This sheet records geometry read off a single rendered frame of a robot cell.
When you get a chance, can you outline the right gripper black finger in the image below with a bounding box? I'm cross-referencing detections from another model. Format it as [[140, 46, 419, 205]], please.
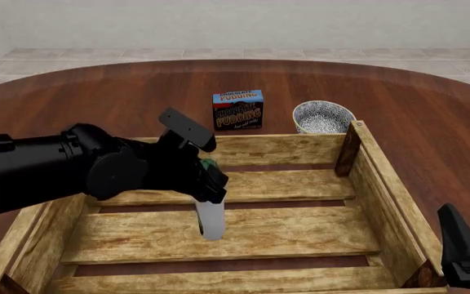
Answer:
[[436, 203, 470, 268]]

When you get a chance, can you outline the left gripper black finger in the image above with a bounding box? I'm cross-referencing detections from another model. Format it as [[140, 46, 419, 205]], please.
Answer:
[[195, 200, 205, 237]]

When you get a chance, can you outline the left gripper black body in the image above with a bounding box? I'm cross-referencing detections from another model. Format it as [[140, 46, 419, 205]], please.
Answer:
[[194, 159, 230, 204]]

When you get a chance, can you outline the white salad dressing bottle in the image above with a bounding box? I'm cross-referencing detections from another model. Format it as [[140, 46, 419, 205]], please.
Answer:
[[195, 158, 227, 242]]

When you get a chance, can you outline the wooden slat tray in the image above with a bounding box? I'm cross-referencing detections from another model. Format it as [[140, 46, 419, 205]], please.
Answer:
[[0, 120, 449, 294]]

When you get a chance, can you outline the small flat plate on stalk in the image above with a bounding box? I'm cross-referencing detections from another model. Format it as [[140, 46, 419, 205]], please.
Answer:
[[157, 106, 218, 154]]

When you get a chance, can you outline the chocolate pudding box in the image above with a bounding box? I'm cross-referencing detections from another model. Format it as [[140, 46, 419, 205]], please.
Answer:
[[211, 89, 265, 132]]

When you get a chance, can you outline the patterned black white bowl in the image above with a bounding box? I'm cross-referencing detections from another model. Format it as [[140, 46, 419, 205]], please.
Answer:
[[291, 100, 357, 135]]

